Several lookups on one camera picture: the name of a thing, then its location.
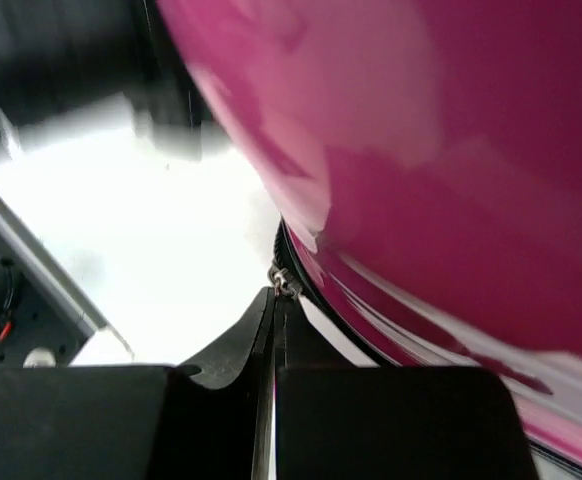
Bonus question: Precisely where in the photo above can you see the pink teal kids suitcase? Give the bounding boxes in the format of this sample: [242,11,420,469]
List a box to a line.
[157,1,582,472]

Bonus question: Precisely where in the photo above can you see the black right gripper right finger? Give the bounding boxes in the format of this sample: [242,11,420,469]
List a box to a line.
[274,299,538,479]

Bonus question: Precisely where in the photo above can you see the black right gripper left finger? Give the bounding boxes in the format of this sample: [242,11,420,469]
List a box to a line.
[0,288,275,479]

